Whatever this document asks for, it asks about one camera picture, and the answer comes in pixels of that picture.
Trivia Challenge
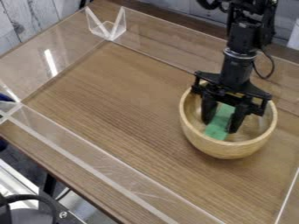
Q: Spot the black cable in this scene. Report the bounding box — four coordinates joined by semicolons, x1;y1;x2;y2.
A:
0;194;57;224

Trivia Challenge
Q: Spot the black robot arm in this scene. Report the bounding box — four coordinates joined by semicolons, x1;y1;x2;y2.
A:
191;0;278;133

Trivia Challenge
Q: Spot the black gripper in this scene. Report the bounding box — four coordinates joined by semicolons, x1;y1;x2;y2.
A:
191;48;273;134

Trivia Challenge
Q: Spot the clear acrylic front wall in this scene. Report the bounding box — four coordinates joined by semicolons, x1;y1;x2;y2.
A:
0;86;228;224

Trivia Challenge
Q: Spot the light wooden bowl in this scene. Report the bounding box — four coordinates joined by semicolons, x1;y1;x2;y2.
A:
179;88;278;159

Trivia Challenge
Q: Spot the green rectangular block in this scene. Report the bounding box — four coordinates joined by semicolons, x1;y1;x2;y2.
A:
205;103;236;141

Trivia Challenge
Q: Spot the black metal table leg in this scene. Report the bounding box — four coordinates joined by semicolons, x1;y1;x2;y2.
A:
43;174;58;197

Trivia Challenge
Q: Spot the clear acrylic corner bracket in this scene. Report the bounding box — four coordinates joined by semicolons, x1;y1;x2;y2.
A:
85;7;127;42

